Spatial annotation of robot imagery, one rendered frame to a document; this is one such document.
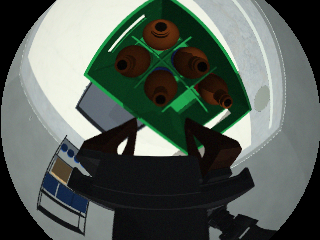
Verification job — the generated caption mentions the green crate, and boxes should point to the green crate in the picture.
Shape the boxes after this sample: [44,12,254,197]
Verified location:
[84,0,252,155]

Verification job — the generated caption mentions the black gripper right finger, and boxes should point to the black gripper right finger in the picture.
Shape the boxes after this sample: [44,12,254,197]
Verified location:
[184,117,242,178]

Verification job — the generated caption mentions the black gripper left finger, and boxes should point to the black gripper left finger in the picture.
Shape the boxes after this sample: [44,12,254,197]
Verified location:
[80,117,138,155]

